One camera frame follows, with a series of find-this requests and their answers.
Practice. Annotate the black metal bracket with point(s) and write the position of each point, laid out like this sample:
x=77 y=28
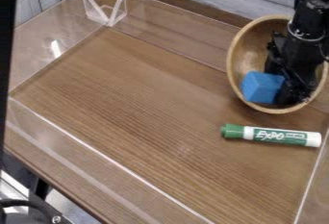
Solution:
x=56 y=217

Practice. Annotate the clear acrylic tray wall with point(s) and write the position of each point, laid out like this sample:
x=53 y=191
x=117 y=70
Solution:
x=120 y=96

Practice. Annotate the green Expo marker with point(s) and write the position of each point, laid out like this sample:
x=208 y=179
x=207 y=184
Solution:
x=292 y=137

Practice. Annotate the black vertical post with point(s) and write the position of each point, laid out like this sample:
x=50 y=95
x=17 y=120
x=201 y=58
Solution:
x=7 y=34

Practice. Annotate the brown wooden bowl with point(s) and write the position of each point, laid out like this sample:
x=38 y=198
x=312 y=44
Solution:
x=247 y=56

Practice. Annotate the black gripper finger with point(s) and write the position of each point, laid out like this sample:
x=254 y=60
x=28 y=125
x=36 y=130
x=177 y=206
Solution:
x=294 y=92
x=275 y=63

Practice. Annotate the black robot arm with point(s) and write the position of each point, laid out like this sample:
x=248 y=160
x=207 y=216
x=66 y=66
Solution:
x=312 y=17

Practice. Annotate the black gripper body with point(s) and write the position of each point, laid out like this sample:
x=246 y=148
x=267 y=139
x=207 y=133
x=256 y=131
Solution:
x=302 y=49

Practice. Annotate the blue foam block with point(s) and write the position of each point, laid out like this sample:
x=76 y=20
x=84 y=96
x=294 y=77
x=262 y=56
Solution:
x=262 y=87

